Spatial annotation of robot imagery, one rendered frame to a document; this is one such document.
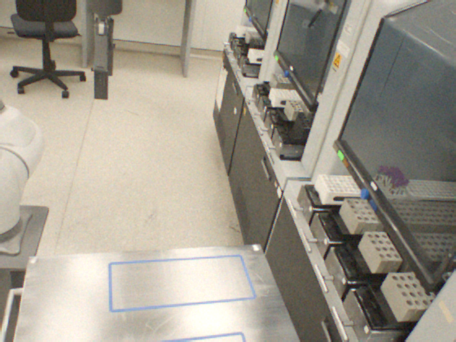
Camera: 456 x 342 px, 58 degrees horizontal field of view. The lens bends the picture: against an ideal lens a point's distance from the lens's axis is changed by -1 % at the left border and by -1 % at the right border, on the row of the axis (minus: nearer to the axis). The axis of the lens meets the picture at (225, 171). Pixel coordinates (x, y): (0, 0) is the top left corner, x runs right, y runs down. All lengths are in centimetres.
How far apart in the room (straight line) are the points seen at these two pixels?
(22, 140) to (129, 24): 352
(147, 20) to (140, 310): 399
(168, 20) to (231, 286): 392
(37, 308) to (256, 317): 49
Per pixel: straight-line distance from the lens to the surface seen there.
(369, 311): 116
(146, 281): 105
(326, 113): 157
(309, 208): 144
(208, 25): 477
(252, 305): 105
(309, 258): 143
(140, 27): 475
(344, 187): 147
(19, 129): 135
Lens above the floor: 163
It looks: 34 degrees down
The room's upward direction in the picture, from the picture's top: 11 degrees clockwise
